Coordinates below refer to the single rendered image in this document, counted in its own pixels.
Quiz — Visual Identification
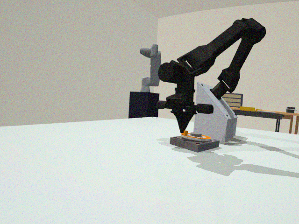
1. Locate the orange round plate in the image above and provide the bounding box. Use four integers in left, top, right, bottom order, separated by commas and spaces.
181, 130, 211, 141

